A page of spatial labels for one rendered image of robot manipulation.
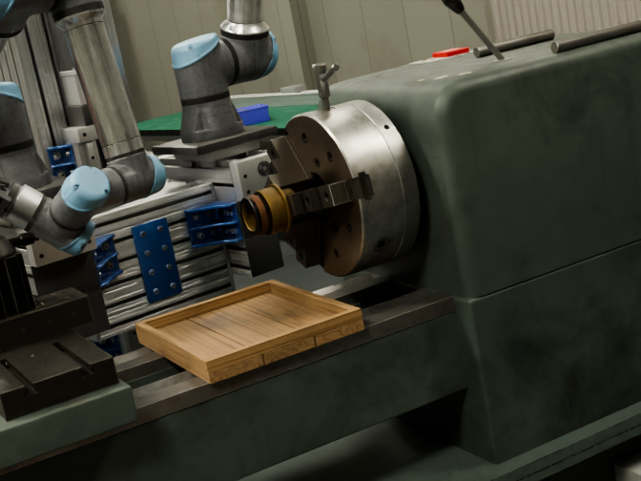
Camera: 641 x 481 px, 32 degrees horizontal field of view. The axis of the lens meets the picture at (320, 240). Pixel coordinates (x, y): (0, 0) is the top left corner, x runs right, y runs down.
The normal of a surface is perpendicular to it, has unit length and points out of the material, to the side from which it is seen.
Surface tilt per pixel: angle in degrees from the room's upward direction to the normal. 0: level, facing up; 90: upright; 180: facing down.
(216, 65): 90
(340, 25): 90
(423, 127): 90
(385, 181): 81
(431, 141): 90
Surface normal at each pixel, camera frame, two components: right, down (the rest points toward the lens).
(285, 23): -0.80, 0.28
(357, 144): 0.25, -0.51
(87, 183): 0.52, -0.50
